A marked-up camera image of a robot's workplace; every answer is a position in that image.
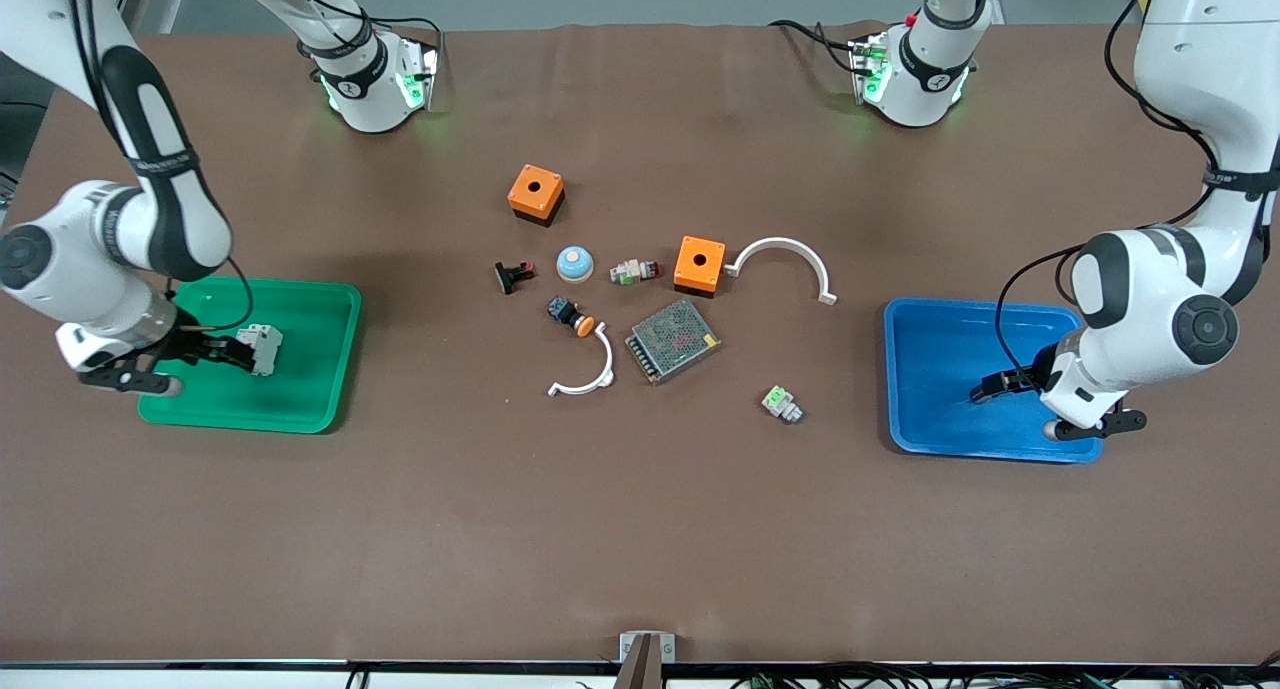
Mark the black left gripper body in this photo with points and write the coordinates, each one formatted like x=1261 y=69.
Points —
x=1027 y=380

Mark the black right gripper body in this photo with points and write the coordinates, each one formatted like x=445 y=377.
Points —
x=192 y=346

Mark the white circuit breaker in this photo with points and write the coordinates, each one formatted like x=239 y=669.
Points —
x=265 y=349

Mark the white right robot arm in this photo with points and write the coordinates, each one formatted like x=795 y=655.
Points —
x=170 y=209

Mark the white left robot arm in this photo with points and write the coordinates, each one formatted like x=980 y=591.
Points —
x=1150 y=289

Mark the blue plastic tray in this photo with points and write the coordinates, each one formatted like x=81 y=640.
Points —
x=940 y=369

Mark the green plastic tray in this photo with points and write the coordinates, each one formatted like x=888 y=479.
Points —
x=300 y=369

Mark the green white contact block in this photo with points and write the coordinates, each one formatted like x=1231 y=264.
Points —
x=780 y=403

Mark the orange button box black base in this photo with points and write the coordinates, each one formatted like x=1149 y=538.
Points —
x=535 y=189
x=700 y=261

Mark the metal mesh power supply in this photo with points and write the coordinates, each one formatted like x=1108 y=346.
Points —
x=672 y=341

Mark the orange mushroom push button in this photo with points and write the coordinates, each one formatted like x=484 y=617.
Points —
x=565 y=312

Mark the blue dome push button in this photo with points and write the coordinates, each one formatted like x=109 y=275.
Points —
x=575 y=264

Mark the brown table mat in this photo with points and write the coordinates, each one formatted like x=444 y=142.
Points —
x=640 y=529

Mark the black red switch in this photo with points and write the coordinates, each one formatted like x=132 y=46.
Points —
x=510 y=277

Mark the white green red switch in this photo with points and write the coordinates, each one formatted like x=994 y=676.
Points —
x=630 y=271

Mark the grey metal table bracket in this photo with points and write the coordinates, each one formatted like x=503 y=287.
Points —
x=645 y=654

